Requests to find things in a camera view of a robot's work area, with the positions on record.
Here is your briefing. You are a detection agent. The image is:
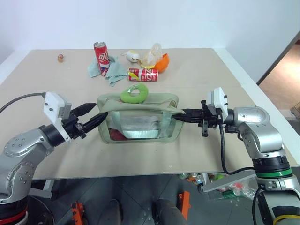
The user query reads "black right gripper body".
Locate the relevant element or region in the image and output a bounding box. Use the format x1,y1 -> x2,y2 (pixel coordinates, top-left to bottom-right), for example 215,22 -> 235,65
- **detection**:
198,99 -> 224,138

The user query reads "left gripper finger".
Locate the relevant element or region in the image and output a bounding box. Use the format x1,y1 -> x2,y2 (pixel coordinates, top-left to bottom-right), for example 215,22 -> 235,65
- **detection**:
81,112 -> 109,134
70,102 -> 98,117

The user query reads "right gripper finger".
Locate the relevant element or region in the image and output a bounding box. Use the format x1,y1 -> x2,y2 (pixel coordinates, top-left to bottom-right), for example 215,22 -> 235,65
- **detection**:
180,108 -> 202,116
172,113 -> 202,123

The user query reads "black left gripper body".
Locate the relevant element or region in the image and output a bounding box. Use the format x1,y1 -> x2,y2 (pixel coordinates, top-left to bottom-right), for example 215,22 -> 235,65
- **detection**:
62,111 -> 87,141

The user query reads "green zip pouch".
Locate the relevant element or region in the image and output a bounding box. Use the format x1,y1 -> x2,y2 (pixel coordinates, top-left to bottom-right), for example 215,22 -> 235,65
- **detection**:
96,92 -> 186,144

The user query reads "pale green cloth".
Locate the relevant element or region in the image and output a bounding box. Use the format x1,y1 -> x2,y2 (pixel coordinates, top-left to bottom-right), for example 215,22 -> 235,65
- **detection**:
87,55 -> 128,87

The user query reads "tall red cola can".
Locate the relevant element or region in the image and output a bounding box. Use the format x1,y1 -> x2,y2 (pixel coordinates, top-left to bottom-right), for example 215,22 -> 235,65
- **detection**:
93,41 -> 111,77

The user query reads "orange plastic bowl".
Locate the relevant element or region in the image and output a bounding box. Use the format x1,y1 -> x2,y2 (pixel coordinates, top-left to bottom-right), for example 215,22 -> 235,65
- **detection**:
153,52 -> 171,74

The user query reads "pile of colourful cans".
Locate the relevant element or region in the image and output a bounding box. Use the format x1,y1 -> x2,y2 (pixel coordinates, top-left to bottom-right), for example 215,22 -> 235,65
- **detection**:
178,172 -> 204,186

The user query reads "short red cola can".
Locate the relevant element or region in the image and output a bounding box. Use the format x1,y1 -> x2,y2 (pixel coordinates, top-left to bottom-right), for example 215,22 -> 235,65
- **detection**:
127,67 -> 159,83

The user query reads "white table leg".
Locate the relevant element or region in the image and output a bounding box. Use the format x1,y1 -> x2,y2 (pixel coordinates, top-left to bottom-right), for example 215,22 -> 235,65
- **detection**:
30,179 -> 55,199

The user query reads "crushed clear plastic bottle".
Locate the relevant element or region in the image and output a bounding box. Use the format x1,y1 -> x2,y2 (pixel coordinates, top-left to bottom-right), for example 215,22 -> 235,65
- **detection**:
141,43 -> 165,69

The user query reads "white and yellow egg toy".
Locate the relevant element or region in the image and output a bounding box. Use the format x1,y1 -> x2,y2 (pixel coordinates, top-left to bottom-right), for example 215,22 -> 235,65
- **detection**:
126,49 -> 141,64

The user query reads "orange clamp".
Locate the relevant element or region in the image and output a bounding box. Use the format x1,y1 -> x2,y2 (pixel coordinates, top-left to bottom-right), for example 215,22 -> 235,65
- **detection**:
176,190 -> 191,221
71,201 -> 86,225

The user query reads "dark rounded shape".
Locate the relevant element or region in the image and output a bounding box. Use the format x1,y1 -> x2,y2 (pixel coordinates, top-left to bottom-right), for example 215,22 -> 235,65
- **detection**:
151,198 -> 188,225

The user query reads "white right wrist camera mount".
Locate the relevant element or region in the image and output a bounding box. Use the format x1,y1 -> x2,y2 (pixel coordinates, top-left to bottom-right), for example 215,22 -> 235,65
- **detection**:
206,87 -> 229,118

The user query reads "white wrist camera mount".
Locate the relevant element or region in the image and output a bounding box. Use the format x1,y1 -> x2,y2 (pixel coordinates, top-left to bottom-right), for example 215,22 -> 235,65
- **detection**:
206,87 -> 229,118
44,92 -> 73,142

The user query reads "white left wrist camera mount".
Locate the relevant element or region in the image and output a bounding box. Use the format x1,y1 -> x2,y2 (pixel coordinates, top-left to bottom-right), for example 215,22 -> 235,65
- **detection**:
44,92 -> 73,142

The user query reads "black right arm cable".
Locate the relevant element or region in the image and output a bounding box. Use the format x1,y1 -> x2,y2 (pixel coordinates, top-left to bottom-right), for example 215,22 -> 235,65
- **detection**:
218,120 -> 256,175

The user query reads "green plush ring keychain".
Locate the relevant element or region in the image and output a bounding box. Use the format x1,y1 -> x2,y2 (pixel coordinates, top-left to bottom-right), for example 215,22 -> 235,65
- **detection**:
120,82 -> 150,104

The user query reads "grey left arm cable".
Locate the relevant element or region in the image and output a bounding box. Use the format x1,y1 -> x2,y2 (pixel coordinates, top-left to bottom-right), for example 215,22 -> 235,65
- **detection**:
0,92 -> 47,113

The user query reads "white metal shelf bracket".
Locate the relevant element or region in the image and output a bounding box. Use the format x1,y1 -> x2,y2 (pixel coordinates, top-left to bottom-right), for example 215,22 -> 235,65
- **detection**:
201,169 -> 259,200

